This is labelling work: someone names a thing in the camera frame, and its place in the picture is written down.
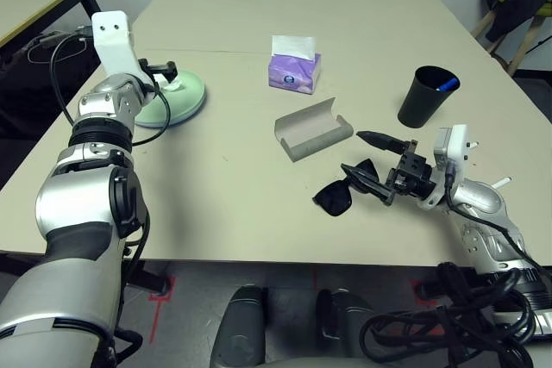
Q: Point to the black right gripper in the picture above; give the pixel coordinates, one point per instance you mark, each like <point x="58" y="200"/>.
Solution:
<point x="414" y="174"/>

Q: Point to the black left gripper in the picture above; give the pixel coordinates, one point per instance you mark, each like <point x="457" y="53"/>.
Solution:
<point x="148" y="70"/>

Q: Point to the white tissue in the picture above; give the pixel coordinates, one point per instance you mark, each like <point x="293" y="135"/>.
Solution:
<point x="172" y="83"/>

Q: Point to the light green plate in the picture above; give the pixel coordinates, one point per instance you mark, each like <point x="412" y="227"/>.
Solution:
<point x="185" y="94"/>

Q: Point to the black sunglasses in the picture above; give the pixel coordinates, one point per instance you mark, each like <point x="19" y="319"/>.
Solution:
<point x="334" y="200"/>

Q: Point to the grey glasses case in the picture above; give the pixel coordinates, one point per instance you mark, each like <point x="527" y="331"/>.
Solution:
<point x="310" y="126"/>

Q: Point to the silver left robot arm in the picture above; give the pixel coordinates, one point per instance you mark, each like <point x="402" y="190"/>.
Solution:
<point x="73" y="195"/>

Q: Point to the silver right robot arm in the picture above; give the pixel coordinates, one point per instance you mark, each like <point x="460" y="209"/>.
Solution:
<point x="483" y="204"/>

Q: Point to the light blue plate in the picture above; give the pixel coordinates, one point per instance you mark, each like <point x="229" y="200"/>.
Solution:
<point x="181" y="120"/>

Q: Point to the black cup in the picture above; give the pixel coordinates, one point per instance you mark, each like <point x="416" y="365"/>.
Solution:
<point x="420" y="101"/>

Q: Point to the grey power strip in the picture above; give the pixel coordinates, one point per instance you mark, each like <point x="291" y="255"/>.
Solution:
<point x="49" y="39"/>

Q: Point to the purple tissue pack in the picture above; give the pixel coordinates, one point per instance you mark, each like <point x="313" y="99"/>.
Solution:
<point x="293" y="75"/>

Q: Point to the grey right robot foot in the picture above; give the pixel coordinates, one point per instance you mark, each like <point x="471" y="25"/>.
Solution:
<point x="345" y="316"/>

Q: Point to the grey robot foot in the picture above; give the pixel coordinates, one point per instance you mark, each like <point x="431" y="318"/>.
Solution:
<point x="345" y="316"/>
<point x="241" y="325"/>

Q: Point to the wooden stool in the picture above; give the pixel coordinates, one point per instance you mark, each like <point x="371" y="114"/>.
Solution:
<point x="524" y="45"/>

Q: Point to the beige robot torso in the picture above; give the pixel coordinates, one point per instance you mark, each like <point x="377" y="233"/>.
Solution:
<point x="310" y="363"/>

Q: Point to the grey left robot foot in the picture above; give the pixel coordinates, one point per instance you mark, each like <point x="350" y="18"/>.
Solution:
<point x="241" y="325"/>

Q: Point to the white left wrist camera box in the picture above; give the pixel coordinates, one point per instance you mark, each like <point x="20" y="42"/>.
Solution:
<point x="114" y="45"/>

